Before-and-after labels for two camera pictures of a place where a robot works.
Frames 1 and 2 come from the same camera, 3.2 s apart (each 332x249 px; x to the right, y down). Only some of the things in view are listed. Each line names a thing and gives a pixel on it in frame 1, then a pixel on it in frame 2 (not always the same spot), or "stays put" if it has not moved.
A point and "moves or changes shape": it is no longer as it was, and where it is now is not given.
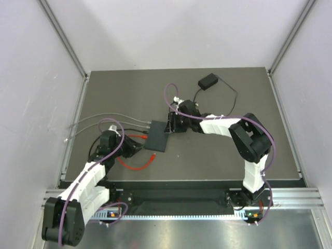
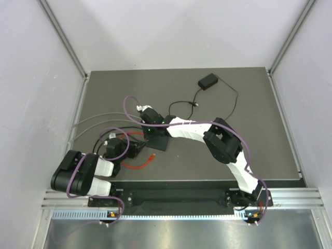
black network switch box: x=156 y=138 stays put
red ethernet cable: x=149 y=164 moves or changes shape
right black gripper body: x=181 y=123 → x=149 y=131
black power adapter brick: x=208 y=81 stays put
